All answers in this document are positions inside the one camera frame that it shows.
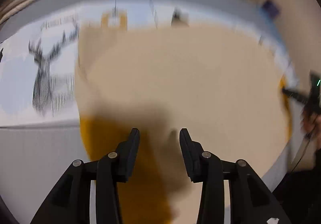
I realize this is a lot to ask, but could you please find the beige and orange jacket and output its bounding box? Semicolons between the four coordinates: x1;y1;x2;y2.
75;24;289;223

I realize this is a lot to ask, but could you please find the purple box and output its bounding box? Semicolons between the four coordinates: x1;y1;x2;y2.
261;0;280;20

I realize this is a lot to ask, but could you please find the deer print bed runner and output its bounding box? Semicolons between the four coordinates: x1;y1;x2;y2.
1;0;298;127

